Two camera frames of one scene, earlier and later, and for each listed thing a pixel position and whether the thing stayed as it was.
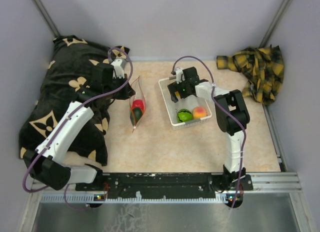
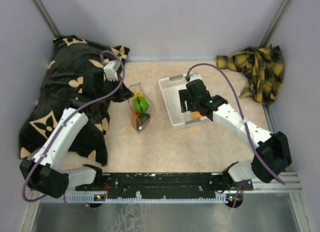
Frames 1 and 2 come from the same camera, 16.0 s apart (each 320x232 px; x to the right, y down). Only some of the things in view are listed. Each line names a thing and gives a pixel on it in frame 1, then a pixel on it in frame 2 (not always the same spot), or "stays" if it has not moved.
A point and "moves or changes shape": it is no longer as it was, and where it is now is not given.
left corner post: [41, 6] stays
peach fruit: [199, 112] stays
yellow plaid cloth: [263, 67] stays
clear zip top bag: [137, 103] moves or changes shape
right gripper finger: [172, 88] -> [184, 95]
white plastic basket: [189, 103] stays
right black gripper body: [183, 83] -> [197, 103]
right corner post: [286, 1] stays
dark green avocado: [135, 114] -> [143, 117]
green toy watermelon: [184, 115] -> [140, 104]
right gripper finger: [184, 91] -> [192, 102]
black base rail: [156, 186] stays
